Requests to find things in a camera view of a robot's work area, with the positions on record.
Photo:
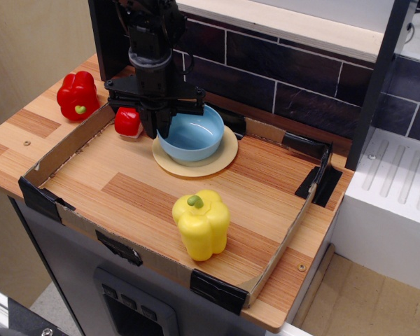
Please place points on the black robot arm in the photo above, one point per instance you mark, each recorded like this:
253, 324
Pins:
153, 27

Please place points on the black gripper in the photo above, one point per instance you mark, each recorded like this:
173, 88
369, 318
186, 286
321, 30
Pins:
157, 86

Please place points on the dark grey shelf post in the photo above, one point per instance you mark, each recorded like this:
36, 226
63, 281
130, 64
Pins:
392, 44

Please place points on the red and white toy sushi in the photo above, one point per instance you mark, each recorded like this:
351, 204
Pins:
127, 122

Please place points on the grey oven control panel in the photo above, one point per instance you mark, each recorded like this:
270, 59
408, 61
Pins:
133, 311

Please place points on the yellow toy bell pepper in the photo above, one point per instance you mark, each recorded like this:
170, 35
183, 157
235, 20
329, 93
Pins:
203, 221

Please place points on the white toy sink drainboard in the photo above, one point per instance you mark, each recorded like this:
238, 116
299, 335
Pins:
378, 224

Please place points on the cream yellow plate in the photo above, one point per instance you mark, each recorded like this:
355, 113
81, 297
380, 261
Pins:
223, 156

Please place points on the light blue bowl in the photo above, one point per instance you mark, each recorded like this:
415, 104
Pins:
193, 138

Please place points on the cardboard fence with black tape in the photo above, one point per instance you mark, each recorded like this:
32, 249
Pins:
113, 191

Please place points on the red toy bell pepper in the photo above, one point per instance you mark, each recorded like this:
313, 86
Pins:
77, 96

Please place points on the black side panel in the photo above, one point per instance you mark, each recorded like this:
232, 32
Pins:
111, 40

